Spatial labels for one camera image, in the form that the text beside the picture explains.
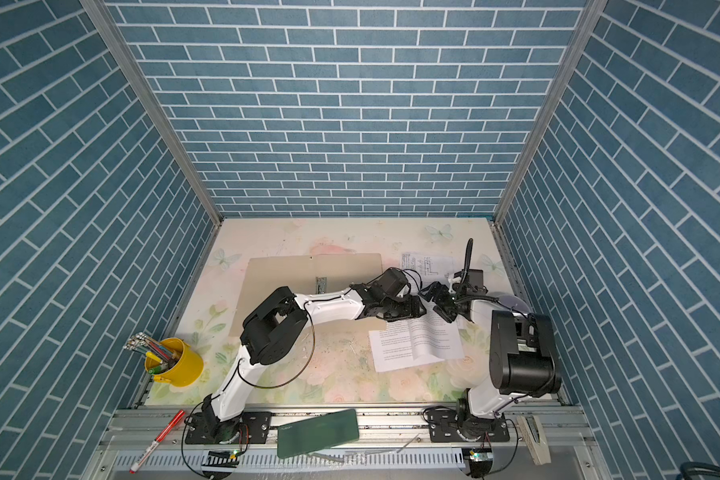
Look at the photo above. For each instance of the green phone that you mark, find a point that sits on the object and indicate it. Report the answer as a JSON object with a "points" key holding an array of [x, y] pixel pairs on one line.
{"points": [[317, 433]]}

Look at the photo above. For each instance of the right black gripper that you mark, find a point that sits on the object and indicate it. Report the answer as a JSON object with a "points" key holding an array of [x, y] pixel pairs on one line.
{"points": [[435, 288]]}

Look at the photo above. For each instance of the metal folder clip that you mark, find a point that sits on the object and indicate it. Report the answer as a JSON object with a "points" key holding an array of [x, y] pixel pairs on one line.
{"points": [[321, 285]]}

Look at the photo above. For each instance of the red white marker pen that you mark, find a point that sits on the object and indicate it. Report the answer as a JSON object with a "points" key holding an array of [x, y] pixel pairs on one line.
{"points": [[139, 463]]}

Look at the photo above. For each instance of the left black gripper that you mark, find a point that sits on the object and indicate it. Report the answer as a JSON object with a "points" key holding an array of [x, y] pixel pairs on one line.
{"points": [[409, 310]]}

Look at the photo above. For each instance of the coloured pencils bundle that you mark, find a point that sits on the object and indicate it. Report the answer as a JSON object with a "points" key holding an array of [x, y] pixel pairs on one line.
{"points": [[162, 358]]}

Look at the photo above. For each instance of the yellow pencil cup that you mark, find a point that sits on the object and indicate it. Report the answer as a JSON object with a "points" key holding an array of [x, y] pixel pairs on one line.
{"points": [[188, 369]]}

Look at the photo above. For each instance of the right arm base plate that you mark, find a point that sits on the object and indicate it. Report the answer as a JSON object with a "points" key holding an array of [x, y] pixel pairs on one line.
{"points": [[448, 425]]}

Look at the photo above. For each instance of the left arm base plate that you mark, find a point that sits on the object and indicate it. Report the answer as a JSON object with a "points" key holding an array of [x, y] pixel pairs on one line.
{"points": [[248, 428]]}

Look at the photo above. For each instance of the beige paper folder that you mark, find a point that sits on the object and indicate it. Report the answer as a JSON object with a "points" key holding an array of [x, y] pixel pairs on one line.
{"points": [[300, 274]]}

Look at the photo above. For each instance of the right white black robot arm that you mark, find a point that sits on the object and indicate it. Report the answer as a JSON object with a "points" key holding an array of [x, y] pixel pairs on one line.
{"points": [[522, 350]]}

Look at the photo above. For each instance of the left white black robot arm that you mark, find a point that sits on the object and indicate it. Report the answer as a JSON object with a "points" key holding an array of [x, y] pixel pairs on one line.
{"points": [[272, 329]]}

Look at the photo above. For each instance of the printed text sheet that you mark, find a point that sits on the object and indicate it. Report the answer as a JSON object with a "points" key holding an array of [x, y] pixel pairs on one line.
{"points": [[415, 342]]}

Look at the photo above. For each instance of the technical drawing sheet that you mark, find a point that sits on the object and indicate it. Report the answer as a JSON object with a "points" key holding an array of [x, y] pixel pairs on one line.
{"points": [[430, 267]]}

